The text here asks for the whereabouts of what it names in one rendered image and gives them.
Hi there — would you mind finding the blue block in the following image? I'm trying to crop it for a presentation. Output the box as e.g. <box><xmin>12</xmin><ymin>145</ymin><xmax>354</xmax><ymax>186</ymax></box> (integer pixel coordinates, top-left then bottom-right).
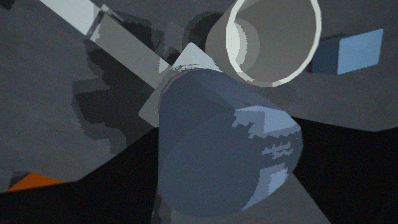
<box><xmin>313</xmin><ymin>29</ymin><xmax>383</xmax><ymax>75</ymax></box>

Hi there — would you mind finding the blue cylinder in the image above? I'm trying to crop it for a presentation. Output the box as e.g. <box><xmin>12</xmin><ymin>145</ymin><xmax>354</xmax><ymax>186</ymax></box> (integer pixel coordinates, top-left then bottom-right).
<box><xmin>158</xmin><ymin>68</ymin><xmax>304</xmax><ymax>218</ymax></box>

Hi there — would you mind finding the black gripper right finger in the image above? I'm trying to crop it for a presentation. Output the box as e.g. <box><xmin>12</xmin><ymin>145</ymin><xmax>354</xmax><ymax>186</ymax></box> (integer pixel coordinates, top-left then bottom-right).
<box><xmin>291</xmin><ymin>116</ymin><xmax>398</xmax><ymax>224</ymax></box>

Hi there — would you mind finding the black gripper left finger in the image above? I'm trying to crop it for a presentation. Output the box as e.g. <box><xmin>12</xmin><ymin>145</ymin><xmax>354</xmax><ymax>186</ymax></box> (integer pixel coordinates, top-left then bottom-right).
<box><xmin>0</xmin><ymin>127</ymin><xmax>159</xmax><ymax>224</ymax></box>

